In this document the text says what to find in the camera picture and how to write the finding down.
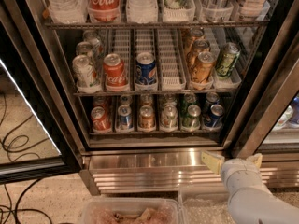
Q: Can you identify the gold can middle shelf front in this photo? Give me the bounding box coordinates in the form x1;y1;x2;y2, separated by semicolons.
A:
192;51;216;84

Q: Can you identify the blue pepsi can bottom left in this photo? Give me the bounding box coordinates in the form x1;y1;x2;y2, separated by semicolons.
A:
118;105;133;130

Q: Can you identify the white green can bottom shelf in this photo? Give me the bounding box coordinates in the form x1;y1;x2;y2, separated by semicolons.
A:
161;105;178;130

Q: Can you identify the red coca cola can middle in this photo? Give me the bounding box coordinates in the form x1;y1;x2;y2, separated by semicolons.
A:
103;53;127;87

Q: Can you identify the green soda can behind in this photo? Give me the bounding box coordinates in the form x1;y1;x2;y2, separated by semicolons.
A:
181;93;197;115

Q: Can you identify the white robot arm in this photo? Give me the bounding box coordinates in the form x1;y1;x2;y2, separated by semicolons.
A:
201;151;299;224

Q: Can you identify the green soda can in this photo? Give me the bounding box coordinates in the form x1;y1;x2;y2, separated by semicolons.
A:
181;93;197;115
182;105;201;131

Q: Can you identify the blue pepsi can bottom right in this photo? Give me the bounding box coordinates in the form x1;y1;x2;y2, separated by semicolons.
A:
204;104;224;128

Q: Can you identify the blue pepsi can middle shelf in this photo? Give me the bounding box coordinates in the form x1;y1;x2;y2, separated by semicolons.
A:
136;52;156;85

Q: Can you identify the blue pepsi can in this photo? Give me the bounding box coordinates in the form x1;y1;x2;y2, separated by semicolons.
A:
204;104;224;128
118;105;133;130

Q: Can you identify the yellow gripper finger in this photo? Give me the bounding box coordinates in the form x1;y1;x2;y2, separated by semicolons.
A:
201;151;225;175
247;153;263;169

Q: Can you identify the red cola can bottom shelf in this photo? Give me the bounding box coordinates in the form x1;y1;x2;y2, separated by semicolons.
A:
91;106;111;131

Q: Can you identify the clear water bottle top left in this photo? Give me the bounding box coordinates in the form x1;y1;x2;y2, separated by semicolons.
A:
43;0;88;19

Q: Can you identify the gold can shelf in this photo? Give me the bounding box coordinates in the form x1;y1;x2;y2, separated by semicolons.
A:
187;39;210;67
192;51;216;84

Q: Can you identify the green can middle shelf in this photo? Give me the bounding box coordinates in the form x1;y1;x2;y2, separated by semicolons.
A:
215;42;240;79

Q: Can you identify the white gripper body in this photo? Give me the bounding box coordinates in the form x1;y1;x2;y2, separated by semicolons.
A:
221;159;263;193

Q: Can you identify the open glass fridge door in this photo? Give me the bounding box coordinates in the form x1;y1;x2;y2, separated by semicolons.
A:
0;0;82;184

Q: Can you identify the clear bin with brown items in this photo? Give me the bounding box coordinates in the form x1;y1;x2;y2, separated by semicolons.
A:
78;198;182;224

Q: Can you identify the white can middle shelf front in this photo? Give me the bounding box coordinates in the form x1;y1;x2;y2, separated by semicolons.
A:
72;55;99;88

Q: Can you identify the black floor cable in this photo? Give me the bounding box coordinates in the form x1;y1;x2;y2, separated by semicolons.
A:
0;177;54;224

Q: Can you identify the orange soda can bottom shelf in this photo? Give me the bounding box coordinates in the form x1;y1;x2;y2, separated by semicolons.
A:
138;105;155;129

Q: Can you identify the empty white shelf tray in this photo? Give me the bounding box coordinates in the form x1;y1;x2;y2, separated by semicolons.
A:
157;29;186;91

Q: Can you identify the clear bin with bubble wrap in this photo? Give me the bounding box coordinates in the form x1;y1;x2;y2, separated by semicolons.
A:
178;185;235;224

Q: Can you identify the green soda can front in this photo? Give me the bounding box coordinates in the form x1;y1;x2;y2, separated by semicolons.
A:
182;105;201;131

